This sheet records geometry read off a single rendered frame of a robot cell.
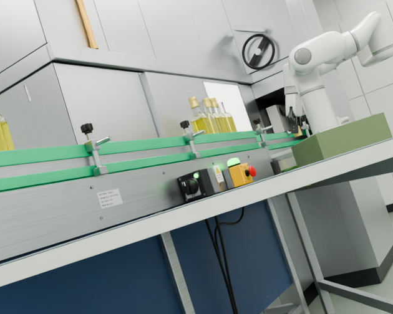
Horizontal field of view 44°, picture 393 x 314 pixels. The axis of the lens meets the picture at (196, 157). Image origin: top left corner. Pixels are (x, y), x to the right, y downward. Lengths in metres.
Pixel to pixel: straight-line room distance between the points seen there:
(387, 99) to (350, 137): 3.94
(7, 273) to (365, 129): 1.22
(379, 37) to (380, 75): 3.73
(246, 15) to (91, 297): 2.32
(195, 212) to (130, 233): 0.12
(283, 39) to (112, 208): 2.03
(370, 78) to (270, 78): 2.75
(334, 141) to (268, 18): 1.53
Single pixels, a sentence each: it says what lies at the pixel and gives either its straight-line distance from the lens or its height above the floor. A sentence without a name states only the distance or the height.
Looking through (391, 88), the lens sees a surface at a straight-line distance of 5.61.
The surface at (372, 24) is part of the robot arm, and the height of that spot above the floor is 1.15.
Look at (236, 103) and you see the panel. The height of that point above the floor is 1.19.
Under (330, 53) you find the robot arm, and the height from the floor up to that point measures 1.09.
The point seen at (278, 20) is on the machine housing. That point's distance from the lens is 3.04.
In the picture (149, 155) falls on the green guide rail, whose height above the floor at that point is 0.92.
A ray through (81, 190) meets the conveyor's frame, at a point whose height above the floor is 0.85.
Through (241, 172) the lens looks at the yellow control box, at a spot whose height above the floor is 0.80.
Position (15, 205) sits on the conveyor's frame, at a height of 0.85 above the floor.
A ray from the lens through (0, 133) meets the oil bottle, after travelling 1.21.
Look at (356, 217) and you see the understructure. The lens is 2.92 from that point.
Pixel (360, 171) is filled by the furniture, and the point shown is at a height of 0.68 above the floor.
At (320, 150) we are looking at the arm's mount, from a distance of 1.64.
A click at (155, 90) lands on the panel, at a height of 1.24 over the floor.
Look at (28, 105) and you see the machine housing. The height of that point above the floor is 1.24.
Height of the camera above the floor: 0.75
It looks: 5 degrees up
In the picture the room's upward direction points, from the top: 18 degrees counter-clockwise
